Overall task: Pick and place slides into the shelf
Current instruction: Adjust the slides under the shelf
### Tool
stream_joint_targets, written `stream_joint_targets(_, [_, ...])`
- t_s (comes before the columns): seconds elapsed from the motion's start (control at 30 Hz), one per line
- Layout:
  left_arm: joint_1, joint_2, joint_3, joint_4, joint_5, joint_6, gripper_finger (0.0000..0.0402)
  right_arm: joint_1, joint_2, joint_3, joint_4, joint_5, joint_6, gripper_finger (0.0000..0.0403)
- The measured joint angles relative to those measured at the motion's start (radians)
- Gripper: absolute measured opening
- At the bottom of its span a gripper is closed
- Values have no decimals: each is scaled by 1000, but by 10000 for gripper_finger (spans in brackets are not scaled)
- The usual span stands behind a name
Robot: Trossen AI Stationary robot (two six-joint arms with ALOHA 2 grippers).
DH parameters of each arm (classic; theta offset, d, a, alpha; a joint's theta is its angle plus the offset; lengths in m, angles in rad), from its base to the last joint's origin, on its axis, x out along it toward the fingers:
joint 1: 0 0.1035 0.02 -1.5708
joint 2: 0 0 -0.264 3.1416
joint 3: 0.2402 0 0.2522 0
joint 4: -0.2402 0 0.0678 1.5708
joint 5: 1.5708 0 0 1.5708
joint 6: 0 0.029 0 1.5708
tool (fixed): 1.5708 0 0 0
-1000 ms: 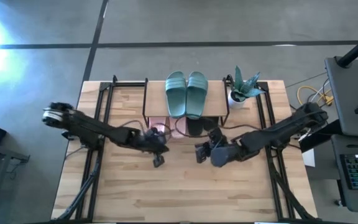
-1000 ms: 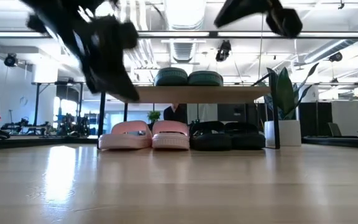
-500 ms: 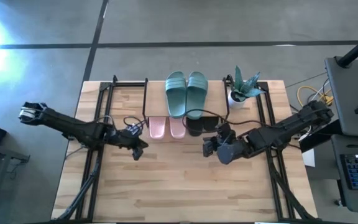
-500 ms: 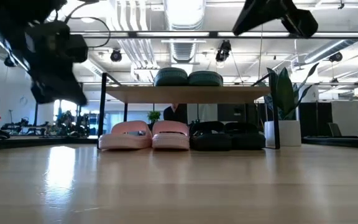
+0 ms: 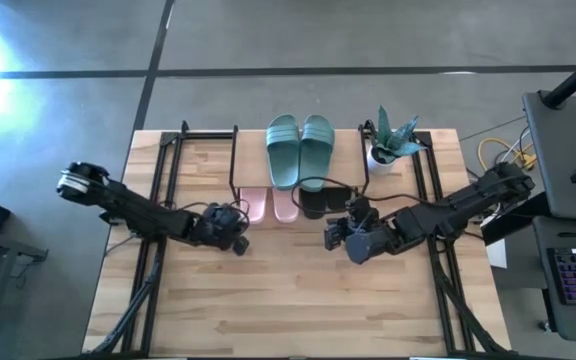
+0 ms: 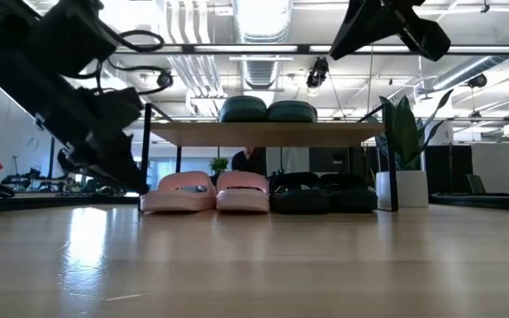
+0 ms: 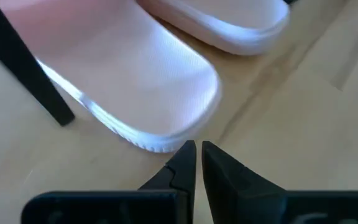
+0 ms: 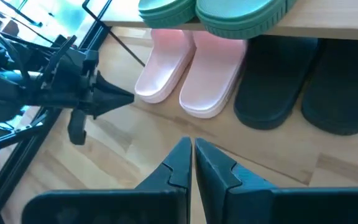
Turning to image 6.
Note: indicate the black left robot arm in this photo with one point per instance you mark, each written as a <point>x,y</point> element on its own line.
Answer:
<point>38,31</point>

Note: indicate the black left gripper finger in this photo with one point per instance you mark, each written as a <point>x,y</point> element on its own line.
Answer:
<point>119,163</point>
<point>75,163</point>

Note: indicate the snake plant in white pot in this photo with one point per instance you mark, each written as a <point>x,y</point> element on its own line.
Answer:
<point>402,190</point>

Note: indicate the silver ventilation duct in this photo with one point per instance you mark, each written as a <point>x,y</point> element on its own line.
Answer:
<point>261,26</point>

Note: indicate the small green potted plant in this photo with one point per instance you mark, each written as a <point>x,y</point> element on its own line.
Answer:
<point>219,165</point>

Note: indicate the black aluminium rig frame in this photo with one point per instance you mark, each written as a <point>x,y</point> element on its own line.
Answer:
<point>307,49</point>

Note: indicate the person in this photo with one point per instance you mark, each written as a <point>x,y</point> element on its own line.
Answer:
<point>248,161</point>

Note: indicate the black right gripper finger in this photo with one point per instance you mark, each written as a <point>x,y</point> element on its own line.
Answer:
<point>360,26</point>
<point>427,37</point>

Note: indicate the black rubber slide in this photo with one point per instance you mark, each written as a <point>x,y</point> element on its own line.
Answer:
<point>351,199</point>
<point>298,201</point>

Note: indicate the grey office chair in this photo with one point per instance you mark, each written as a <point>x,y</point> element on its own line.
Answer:
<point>475,183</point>

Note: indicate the black room partition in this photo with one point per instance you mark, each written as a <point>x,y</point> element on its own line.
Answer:
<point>449,170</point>

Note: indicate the pink rubber slide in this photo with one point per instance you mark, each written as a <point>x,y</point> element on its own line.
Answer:
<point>242,196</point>
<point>179,196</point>

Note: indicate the wooden shelf with black frame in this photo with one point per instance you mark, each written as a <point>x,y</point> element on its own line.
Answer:
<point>263,134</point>

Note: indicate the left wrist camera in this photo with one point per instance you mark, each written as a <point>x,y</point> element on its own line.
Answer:
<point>115,108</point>

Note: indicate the green rubber slide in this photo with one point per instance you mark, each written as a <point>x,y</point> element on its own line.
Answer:
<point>242,110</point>
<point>292,112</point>

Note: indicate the black overhead camera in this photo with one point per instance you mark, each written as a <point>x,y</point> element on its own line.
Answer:
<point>317,73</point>

